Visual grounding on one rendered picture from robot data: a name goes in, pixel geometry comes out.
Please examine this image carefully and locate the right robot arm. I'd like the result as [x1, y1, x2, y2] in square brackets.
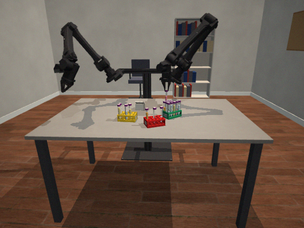
[54, 22, 118, 80]

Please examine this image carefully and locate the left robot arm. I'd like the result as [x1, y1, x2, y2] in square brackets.
[156, 13, 218, 82]

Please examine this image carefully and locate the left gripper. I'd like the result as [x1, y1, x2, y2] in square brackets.
[160, 77, 174, 90]

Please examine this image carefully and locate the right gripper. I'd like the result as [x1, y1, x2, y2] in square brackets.
[60, 71, 76, 93]

